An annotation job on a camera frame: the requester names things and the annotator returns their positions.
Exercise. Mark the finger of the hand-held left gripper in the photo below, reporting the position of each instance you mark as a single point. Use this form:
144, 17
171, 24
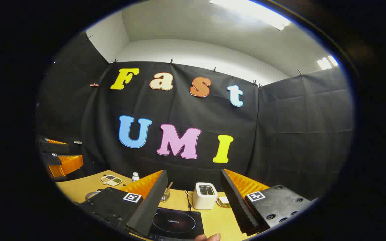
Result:
50, 159
54, 147

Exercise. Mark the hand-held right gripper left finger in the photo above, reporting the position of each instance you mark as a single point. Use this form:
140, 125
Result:
149, 207

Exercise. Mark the toy sandwich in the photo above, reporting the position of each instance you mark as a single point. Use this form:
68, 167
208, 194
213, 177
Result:
223, 201

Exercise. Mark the white green-label drink bottle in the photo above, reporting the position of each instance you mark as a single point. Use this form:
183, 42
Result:
135, 177

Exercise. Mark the white toaster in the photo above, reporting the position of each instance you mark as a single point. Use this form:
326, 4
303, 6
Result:
203, 199

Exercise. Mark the white divided bean tray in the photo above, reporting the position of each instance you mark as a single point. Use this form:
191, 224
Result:
111, 180

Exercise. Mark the small ceiling light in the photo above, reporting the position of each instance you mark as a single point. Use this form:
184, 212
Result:
327, 62

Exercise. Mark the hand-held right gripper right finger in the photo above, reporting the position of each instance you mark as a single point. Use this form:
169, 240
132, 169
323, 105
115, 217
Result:
238, 204

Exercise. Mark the long ceiling light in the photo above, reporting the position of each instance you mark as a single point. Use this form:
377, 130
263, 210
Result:
256, 13

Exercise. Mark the black induction cooktop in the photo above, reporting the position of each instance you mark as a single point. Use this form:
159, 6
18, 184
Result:
176, 222

